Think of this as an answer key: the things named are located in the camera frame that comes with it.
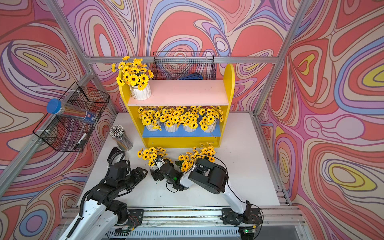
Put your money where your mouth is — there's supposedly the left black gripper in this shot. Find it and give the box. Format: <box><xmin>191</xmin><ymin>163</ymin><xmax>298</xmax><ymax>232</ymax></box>
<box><xmin>117</xmin><ymin>166</ymin><xmax>149</xmax><ymax>193</ymax></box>

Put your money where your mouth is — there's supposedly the sunflower pot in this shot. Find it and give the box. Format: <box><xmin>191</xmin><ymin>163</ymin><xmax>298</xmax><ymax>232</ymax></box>
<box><xmin>137</xmin><ymin>147</ymin><xmax>173</xmax><ymax>167</ymax></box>
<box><xmin>175</xmin><ymin>152</ymin><xmax>198</xmax><ymax>173</ymax></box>
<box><xmin>179</xmin><ymin>106</ymin><xmax>199</xmax><ymax>133</ymax></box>
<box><xmin>159</xmin><ymin>107</ymin><xmax>181</xmax><ymax>133</ymax></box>
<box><xmin>191</xmin><ymin>143</ymin><xmax>216</xmax><ymax>163</ymax></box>
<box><xmin>138</xmin><ymin>106</ymin><xmax>161</xmax><ymax>132</ymax></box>
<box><xmin>112</xmin><ymin>56</ymin><xmax>154</xmax><ymax>101</ymax></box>
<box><xmin>198</xmin><ymin>106</ymin><xmax>224</xmax><ymax>133</ymax></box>

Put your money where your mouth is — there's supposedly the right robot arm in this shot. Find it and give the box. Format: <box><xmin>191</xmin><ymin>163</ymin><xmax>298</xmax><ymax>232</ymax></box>
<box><xmin>150</xmin><ymin>157</ymin><xmax>264</xmax><ymax>227</ymax></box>

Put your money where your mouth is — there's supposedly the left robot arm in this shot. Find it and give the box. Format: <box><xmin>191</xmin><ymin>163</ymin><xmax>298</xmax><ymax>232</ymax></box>
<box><xmin>60</xmin><ymin>147</ymin><xmax>148</xmax><ymax>240</ymax></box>

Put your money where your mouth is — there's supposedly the clear tape roll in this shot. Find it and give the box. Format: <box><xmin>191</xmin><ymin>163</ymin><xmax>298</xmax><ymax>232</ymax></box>
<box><xmin>107</xmin><ymin>147</ymin><xmax>120</xmax><ymax>163</ymax></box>

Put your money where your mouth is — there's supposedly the clear jar of pencils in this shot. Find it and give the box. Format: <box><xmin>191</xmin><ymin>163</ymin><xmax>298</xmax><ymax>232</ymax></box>
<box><xmin>110</xmin><ymin>125</ymin><xmax>133</xmax><ymax>152</ymax></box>

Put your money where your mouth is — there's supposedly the black marker in basket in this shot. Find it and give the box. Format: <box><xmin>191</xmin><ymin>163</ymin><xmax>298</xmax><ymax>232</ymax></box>
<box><xmin>74</xmin><ymin>133</ymin><xmax>87</xmax><ymax>150</ymax></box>

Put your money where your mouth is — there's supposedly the yellow shelf unit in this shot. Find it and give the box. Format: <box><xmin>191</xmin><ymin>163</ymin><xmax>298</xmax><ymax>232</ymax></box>
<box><xmin>119</xmin><ymin>64</ymin><xmax>235</xmax><ymax>148</ymax></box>

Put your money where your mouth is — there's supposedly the blue item in rear basket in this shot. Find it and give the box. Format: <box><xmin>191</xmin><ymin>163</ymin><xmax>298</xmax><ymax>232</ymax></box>
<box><xmin>179</xmin><ymin>73</ymin><xmax>203</xmax><ymax>80</ymax></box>

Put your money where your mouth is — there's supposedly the blue capped pencil tube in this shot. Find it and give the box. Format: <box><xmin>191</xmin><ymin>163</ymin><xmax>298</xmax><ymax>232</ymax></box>
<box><xmin>47</xmin><ymin>99</ymin><xmax>97</xmax><ymax>124</ymax></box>

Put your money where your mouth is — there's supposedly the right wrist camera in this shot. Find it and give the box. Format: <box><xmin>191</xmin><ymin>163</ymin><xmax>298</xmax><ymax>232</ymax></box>
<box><xmin>150</xmin><ymin>159</ymin><xmax>166</xmax><ymax>171</ymax></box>

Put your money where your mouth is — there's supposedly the black wire basket left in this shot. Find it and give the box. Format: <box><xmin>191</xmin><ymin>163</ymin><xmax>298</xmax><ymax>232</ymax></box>
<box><xmin>33</xmin><ymin>83</ymin><xmax>110</xmax><ymax>153</ymax></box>

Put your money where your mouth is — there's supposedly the black wire basket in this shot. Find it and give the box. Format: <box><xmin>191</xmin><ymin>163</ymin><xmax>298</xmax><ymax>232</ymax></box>
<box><xmin>33</xmin><ymin>83</ymin><xmax>110</xmax><ymax>153</ymax></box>
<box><xmin>153</xmin><ymin>51</ymin><xmax>217</xmax><ymax>80</ymax></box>

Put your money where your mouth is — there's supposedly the black wire basket rear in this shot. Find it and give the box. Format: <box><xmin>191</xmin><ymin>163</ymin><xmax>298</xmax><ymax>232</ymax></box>
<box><xmin>153</xmin><ymin>51</ymin><xmax>217</xmax><ymax>80</ymax></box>

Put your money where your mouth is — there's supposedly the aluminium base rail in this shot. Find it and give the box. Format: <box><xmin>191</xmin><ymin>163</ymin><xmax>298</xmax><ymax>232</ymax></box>
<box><xmin>58</xmin><ymin>204</ymin><xmax>307</xmax><ymax>239</ymax></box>

